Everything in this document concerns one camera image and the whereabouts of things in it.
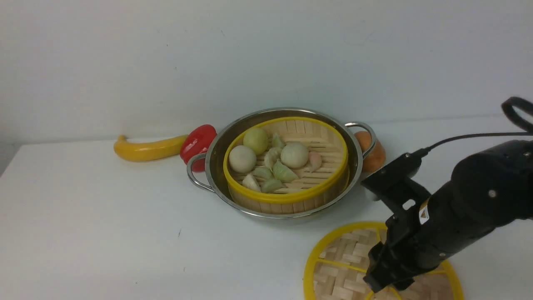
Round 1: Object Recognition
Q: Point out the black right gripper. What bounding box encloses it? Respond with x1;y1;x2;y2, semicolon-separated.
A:
364;183;495;292

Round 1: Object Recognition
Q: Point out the orange toy potato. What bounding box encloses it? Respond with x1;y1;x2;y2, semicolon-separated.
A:
354;131;386;173

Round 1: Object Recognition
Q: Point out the green toy dumpling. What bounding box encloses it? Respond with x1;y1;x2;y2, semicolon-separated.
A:
272;160;299;183

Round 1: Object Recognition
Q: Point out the yellow toy banana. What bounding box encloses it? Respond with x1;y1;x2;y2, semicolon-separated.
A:
113;135;188;162

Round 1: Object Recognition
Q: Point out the pale toy dumpling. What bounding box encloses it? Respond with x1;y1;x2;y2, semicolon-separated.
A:
242;173;261;193

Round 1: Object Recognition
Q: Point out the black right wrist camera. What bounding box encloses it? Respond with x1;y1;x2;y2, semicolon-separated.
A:
361;149;431;222

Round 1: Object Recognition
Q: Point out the red toy bell pepper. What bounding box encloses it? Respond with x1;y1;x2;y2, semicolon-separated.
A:
179;125;217;165

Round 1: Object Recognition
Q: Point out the stainless steel pot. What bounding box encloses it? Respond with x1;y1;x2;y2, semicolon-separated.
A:
187;107;378;220

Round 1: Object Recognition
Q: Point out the yellow bamboo steamer basket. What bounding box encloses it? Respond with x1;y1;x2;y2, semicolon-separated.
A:
223;117;350;215

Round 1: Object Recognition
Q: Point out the yellow-green toy bun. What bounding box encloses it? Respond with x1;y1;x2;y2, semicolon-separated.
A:
242;127;269;155

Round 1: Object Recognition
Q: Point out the white toy bun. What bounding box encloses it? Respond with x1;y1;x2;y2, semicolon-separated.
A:
280;142;309;169
229;145;257;173

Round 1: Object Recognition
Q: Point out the white toy bun left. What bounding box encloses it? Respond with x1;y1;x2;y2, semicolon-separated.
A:
229;145;257;173

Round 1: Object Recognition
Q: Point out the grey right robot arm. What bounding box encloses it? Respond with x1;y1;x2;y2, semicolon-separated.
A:
361;140;532;293

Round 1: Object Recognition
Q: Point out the yellow bamboo steamer lid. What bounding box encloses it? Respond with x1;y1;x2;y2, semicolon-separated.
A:
303;222;464;300

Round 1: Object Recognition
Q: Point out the pink toy dumpling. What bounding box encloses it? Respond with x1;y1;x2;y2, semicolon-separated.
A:
307;151;322;173

